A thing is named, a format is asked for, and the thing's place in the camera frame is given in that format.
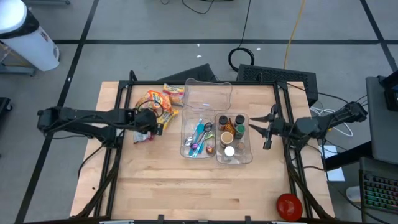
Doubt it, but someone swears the backlit keyboard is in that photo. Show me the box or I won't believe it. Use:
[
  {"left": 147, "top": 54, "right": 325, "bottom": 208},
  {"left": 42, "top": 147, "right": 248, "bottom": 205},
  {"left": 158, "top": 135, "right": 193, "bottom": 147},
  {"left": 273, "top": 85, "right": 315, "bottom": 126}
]
[{"left": 362, "top": 172, "right": 398, "bottom": 215}]

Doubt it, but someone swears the white paper sheet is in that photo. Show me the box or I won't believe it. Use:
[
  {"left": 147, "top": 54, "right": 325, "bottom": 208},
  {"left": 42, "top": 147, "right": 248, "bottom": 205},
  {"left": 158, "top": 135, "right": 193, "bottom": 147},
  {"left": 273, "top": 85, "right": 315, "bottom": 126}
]
[{"left": 318, "top": 144, "right": 346, "bottom": 183}]

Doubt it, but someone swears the red and black bowl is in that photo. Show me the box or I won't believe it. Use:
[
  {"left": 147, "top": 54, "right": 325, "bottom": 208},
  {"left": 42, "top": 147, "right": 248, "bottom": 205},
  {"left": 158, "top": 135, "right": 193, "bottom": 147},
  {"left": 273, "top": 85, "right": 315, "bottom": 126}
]
[{"left": 275, "top": 192, "right": 304, "bottom": 223}]

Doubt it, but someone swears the white trash can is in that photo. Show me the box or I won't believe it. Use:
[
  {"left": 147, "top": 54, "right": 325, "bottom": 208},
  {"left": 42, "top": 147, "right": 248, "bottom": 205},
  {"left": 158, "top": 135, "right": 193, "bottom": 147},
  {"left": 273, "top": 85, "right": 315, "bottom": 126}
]
[{"left": 0, "top": 0, "right": 61, "bottom": 72}]

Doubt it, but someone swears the black desk device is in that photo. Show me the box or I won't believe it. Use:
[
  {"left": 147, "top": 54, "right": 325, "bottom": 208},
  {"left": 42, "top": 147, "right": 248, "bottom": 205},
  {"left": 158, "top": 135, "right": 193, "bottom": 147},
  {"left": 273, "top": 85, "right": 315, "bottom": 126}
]
[{"left": 377, "top": 70, "right": 398, "bottom": 112}]

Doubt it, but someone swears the black left base cable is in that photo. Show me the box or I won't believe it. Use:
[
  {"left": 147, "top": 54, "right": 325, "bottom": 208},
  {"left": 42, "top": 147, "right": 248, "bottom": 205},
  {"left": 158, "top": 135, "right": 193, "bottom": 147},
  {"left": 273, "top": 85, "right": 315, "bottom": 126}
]
[{"left": 76, "top": 144, "right": 106, "bottom": 180}]

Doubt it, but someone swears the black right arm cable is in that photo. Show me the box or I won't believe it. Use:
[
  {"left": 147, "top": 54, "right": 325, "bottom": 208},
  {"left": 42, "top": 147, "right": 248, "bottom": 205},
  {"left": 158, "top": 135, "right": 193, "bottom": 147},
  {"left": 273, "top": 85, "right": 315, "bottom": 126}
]
[{"left": 284, "top": 138, "right": 326, "bottom": 172}]

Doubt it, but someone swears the black aluminium frame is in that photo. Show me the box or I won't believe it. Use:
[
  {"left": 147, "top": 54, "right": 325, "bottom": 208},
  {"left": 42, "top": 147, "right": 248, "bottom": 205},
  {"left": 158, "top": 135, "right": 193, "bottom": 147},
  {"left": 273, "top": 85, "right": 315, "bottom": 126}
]
[{"left": 74, "top": 70, "right": 335, "bottom": 224}]

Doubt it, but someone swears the white computer mouse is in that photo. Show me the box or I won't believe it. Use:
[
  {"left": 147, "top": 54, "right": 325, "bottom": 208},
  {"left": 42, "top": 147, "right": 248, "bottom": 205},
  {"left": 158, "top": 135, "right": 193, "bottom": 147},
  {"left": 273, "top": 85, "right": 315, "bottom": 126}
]
[{"left": 345, "top": 185, "right": 362, "bottom": 203}]

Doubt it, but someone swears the green and yellow snack bag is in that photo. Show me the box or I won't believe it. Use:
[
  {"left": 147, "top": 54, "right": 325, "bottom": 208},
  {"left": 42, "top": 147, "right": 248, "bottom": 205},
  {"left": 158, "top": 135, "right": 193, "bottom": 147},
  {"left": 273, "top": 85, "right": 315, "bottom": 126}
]
[{"left": 134, "top": 95, "right": 153, "bottom": 111}]

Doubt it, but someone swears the dark chrome spoon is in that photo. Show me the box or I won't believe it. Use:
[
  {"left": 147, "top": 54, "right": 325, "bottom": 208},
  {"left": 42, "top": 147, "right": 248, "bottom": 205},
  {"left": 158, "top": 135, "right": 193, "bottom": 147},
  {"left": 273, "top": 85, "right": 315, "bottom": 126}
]
[{"left": 191, "top": 121, "right": 214, "bottom": 151}]

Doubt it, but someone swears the yellow red-print snack bag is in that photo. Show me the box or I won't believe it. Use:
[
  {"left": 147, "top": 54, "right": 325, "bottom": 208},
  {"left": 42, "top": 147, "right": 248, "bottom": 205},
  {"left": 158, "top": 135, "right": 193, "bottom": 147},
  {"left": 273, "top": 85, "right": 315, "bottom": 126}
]
[{"left": 162, "top": 83, "right": 187, "bottom": 107}]

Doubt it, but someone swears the black hanging cable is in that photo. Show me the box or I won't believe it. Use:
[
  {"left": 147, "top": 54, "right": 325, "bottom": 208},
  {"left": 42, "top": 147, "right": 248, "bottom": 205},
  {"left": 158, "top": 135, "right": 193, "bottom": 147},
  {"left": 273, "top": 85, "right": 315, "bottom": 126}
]
[{"left": 227, "top": 0, "right": 256, "bottom": 73}]

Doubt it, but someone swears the black flat panel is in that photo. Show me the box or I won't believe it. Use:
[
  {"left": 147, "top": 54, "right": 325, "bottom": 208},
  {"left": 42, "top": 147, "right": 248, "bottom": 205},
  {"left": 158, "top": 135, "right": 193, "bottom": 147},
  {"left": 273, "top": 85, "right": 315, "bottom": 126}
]
[{"left": 157, "top": 63, "right": 218, "bottom": 83}]

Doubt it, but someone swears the silver and red packet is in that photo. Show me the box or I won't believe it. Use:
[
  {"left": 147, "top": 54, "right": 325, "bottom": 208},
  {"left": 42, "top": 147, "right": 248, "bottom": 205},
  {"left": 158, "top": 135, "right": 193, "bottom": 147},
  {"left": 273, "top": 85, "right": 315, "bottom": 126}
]
[{"left": 132, "top": 129, "right": 155, "bottom": 144}]

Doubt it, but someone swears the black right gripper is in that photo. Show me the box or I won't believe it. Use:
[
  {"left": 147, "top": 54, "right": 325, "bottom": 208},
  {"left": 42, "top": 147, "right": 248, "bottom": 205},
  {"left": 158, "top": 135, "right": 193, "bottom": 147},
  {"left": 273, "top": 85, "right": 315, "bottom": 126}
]
[{"left": 248, "top": 104, "right": 296, "bottom": 150}]

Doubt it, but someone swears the teal plastic spoon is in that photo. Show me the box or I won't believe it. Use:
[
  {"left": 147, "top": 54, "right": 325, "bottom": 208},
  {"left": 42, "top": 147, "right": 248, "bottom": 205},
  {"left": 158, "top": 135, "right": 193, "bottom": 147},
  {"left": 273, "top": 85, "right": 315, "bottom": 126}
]
[{"left": 188, "top": 123, "right": 206, "bottom": 157}]

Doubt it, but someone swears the black-lid orange spice jar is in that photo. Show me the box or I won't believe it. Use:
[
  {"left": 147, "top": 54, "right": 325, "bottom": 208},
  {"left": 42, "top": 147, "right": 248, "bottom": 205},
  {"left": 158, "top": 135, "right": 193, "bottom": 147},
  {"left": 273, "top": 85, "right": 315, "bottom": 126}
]
[{"left": 218, "top": 114, "right": 229, "bottom": 131}]

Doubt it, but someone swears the orange snack bag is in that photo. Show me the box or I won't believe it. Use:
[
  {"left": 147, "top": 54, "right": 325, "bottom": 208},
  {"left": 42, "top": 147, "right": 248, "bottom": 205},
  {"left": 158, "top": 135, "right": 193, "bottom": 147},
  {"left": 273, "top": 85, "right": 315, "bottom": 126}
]
[{"left": 146, "top": 89, "right": 172, "bottom": 113}]

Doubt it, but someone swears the iridescent rainbow metal spoon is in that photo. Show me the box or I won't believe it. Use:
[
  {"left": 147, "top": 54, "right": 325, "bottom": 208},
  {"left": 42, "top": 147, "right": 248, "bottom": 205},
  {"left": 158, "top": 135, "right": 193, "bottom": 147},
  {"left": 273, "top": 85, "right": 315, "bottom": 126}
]
[
  {"left": 198, "top": 133, "right": 216, "bottom": 150},
  {"left": 205, "top": 132, "right": 216, "bottom": 156},
  {"left": 192, "top": 136, "right": 206, "bottom": 158}
]

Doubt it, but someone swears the orange taco seasoning packet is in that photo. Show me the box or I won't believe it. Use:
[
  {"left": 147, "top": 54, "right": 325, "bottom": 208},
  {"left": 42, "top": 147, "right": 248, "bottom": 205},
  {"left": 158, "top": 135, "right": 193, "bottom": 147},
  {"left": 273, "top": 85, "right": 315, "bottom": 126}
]
[{"left": 225, "top": 118, "right": 236, "bottom": 136}]

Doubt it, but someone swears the silver spoon rainbow handle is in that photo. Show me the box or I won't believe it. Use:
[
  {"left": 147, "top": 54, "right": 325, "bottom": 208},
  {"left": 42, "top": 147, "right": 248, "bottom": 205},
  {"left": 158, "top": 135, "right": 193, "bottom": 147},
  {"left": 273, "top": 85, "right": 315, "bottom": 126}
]
[{"left": 184, "top": 118, "right": 203, "bottom": 147}]

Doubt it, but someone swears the green spice jar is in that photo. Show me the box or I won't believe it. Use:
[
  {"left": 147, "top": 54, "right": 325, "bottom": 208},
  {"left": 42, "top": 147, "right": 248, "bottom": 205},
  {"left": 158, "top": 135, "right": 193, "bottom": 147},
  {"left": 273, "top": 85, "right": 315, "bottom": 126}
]
[{"left": 234, "top": 124, "right": 246, "bottom": 140}]

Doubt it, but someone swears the white cable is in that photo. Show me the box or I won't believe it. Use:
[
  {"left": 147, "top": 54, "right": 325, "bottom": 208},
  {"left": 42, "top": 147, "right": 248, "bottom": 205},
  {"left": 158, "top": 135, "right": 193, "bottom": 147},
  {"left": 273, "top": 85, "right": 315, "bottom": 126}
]
[{"left": 310, "top": 105, "right": 354, "bottom": 138}]

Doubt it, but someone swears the clear plastic bin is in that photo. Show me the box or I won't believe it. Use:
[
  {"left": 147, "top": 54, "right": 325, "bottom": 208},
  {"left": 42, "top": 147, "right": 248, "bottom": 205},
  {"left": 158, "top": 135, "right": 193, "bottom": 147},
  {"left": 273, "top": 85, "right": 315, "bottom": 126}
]
[
  {"left": 182, "top": 77, "right": 233, "bottom": 112},
  {"left": 215, "top": 111, "right": 254, "bottom": 165},
  {"left": 179, "top": 107, "right": 218, "bottom": 159}
]

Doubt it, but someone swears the white-lid spice jar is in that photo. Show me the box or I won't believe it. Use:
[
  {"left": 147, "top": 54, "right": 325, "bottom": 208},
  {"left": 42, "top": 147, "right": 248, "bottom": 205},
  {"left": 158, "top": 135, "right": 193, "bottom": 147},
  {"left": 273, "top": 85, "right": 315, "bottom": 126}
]
[{"left": 223, "top": 146, "right": 236, "bottom": 162}]

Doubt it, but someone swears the grey side desk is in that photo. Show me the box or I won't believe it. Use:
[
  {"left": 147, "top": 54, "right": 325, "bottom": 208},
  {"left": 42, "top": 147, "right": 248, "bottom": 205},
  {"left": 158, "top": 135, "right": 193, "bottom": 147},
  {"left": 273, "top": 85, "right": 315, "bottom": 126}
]
[{"left": 365, "top": 75, "right": 398, "bottom": 166}]

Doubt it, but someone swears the yellow cable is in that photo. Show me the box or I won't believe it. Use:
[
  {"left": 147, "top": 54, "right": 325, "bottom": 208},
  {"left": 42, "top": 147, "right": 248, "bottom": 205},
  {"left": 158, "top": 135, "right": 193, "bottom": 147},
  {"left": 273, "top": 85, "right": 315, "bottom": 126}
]
[{"left": 282, "top": 0, "right": 308, "bottom": 70}]

